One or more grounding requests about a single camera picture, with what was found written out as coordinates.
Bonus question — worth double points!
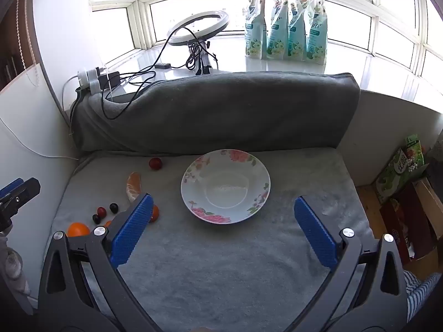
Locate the black ring light stand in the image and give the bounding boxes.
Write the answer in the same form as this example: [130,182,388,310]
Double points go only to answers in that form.
[189,40,217,76]

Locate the floral teal refill pouch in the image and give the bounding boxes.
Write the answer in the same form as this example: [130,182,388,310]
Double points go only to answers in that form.
[244,0,268,59]
[266,0,289,59]
[287,0,308,61]
[305,0,328,66]

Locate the thin white cable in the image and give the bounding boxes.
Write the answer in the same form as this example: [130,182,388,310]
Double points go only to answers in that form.
[0,116,79,161]

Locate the white window frame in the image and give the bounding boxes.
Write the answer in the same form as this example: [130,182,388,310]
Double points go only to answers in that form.
[88,0,443,78]

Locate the black power cable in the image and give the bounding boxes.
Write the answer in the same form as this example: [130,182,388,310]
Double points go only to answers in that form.
[102,35,181,120]

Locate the green snack packet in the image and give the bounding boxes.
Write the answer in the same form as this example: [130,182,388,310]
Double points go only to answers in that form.
[405,134,426,173]

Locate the peeled pomelo segment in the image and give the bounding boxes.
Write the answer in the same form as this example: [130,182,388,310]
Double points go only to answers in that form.
[126,172,144,202]

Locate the brown wooden panel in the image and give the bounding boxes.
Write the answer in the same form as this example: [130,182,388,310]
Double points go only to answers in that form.
[0,0,42,90]

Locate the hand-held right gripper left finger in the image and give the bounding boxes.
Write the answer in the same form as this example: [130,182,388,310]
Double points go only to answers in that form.
[37,194,163,332]

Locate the person's striped pants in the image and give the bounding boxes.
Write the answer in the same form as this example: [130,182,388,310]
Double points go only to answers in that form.
[403,270,443,322]

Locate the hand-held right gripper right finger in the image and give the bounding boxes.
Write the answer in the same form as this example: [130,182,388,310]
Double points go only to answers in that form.
[293,196,409,332]

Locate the rolled grey blanket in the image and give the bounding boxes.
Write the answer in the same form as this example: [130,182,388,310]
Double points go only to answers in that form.
[69,72,361,154]

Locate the green printed box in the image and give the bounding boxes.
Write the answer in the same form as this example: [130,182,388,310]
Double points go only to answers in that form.
[375,149,416,204]

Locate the floral white bowl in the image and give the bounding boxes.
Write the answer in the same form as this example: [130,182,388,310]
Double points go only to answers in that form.
[181,149,271,225]

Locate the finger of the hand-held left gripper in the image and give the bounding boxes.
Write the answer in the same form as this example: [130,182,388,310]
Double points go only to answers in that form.
[0,177,41,230]
[0,179,24,201]

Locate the light grey blanket mat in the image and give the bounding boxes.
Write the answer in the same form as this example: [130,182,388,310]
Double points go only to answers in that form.
[52,147,378,332]

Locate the brown cardboard box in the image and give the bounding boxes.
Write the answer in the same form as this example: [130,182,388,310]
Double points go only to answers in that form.
[380,176,443,260]

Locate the white power strip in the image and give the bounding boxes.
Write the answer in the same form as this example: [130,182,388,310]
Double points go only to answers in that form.
[77,68,101,95]

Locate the person's left hand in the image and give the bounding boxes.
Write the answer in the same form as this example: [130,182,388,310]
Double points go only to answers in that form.
[0,232,32,296]

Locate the large orange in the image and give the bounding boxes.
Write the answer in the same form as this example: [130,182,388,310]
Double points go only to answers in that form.
[67,222,91,238]

